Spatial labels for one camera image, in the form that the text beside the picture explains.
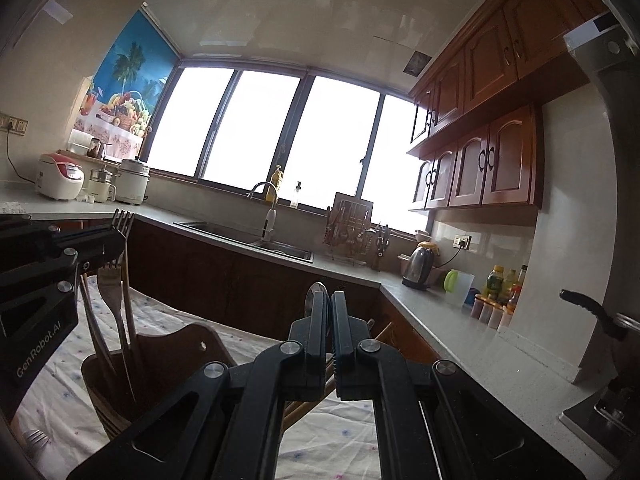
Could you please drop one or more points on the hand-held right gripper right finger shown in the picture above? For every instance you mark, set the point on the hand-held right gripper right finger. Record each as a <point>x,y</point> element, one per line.
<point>339,350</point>

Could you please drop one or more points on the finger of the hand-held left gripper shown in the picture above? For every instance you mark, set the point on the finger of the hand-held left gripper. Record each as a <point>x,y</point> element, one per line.
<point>100,240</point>
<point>65,267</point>

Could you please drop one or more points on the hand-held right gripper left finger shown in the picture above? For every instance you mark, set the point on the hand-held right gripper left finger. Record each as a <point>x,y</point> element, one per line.
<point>320,350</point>

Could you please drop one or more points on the metal spoon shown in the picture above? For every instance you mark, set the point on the metal spoon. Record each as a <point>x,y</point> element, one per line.
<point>316,296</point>

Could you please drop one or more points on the wooden utensil holder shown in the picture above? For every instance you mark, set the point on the wooden utensil holder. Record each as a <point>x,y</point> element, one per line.
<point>170,350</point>

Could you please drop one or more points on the white flower-print tablecloth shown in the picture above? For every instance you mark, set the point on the white flower-print tablecloth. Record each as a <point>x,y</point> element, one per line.
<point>65,375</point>

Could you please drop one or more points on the glass blender jug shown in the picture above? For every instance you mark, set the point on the glass blender jug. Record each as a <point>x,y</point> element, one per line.
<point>102,186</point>

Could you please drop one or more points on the white round electric cooker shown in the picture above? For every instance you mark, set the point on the white round electric cooker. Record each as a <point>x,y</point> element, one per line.
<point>132,181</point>

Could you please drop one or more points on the white and red rice cooker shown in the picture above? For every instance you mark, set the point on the white and red rice cooker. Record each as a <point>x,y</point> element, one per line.
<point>60,176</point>

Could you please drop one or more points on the shiny metal utensil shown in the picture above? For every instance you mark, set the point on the shiny metal utensil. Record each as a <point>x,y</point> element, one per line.
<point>35,441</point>

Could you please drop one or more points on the metal dish rack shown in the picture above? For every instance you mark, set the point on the metal dish rack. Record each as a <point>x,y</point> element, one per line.
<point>350,240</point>

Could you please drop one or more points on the stainless steel electric kettle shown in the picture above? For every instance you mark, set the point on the stainless steel electric kettle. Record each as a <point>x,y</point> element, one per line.
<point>419,267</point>

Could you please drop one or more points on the stainless steel sink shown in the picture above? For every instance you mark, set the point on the stainless steel sink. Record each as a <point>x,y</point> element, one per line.
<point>250,237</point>

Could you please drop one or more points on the chrome kitchen faucet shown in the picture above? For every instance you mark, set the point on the chrome kitchen faucet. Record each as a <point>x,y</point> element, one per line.
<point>268,220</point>

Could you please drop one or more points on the white spice jar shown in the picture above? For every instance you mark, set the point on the white spice jar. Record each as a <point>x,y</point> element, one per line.
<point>507,320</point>
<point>487,312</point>
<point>497,317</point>
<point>477,307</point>

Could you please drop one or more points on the wooden cutting board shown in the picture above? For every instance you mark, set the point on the wooden cutting board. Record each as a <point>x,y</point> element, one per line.
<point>352,200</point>

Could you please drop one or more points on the clear soap dispenser bottle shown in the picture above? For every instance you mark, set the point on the clear soap dispenser bottle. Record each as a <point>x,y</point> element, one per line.
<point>295,198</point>

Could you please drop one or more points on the yellow drink bottle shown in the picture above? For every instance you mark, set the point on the yellow drink bottle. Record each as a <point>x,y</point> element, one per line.
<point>510,282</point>

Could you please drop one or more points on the red-cap sauce bottle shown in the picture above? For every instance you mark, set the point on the red-cap sauce bottle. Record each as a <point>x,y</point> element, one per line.
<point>521,285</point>

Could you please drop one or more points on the kitchen window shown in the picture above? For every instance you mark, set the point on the kitchen window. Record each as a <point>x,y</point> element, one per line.
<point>260,125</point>

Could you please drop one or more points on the stainless steel stove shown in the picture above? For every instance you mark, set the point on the stainless steel stove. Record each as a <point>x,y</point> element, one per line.
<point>595,420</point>

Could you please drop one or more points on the square ceiling vent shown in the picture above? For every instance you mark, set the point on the square ceiling vent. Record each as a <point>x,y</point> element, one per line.
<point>415,63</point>

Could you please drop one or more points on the stainless steel range hood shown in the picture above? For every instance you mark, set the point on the stainless steel range hood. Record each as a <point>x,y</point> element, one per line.
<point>610,110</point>

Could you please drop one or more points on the wall power outlet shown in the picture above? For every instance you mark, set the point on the wall power outlet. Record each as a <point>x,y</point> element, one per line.
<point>461,242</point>
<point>14,124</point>

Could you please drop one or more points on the tropical fruit wall poster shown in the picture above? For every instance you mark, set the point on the tropical fruit wall poster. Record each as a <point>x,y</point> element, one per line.
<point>125,75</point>

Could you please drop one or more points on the brown wooden wall cabinet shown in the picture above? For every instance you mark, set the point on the brown wooden wall cabinet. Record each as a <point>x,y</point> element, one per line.
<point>480,165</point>
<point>500,55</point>

